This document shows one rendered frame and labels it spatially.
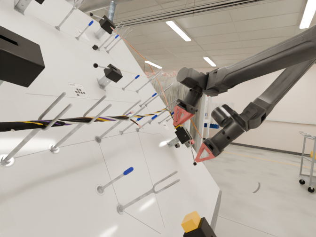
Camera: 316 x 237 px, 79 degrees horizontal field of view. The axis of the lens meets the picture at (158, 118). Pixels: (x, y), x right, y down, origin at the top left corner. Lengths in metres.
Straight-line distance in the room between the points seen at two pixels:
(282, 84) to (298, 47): 0.29
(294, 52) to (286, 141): 8.27
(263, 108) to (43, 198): 0.64
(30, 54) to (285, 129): 8.60
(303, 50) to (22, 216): 0.56
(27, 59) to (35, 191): 0.18
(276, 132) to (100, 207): 8.48
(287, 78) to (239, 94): 8.05
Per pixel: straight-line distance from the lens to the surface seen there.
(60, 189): 0.35
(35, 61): 0.32
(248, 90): 8.81
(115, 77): 0.61
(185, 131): 0.73
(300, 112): 8.75
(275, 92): 0.77
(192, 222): 0.43
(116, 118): 0.38
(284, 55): 0.53
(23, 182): 0.33
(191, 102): 0.73
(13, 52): 0.31
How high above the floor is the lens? 1.24
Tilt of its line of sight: 3 degrees down
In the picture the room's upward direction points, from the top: 5 degrees clockwise
